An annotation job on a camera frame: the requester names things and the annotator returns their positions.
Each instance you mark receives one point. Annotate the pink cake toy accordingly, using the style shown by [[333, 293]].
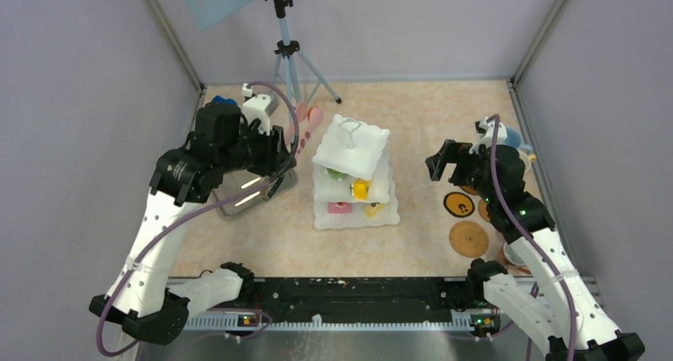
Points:
[[339, 208]]

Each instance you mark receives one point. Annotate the white mug red handle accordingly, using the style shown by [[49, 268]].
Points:
[[509, 259]]

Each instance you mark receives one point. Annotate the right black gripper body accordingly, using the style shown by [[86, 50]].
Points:
[[483, 188]]

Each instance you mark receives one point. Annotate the yellow white cake toy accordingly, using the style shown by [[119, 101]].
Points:
[[372, 209]]

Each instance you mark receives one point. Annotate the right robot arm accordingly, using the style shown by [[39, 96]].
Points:
[[570, 325]]

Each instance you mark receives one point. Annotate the yellow cake slice toy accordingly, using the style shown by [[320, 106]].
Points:
[[360, 189]]

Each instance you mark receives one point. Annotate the light blue ceramic cup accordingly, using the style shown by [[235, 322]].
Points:
[[514, 139]]

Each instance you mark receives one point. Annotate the plain brown round coaster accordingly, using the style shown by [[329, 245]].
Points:
[[482, 209]]

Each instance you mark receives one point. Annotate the white three-tier serving stand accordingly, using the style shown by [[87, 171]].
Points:
[[362, 151]]

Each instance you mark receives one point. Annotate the metal baking tray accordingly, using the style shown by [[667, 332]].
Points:
[[242, 182]]

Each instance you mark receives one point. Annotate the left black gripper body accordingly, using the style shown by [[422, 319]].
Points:
[[255, 147]]

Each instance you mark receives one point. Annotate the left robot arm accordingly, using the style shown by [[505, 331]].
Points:
[[225, 138]]

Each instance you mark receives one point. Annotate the green swirl roll cake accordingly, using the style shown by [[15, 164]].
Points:
[[336, 175]]

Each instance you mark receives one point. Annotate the black orange round coaster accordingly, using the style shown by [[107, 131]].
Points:
[[458, 204]]

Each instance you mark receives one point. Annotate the yellow ceramic cup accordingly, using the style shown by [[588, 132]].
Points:
[[527, 159]]

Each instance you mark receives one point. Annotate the light blue tripod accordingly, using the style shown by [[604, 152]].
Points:
[[285, 65]]

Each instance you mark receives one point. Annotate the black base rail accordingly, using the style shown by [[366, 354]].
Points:
[[351, 304]]

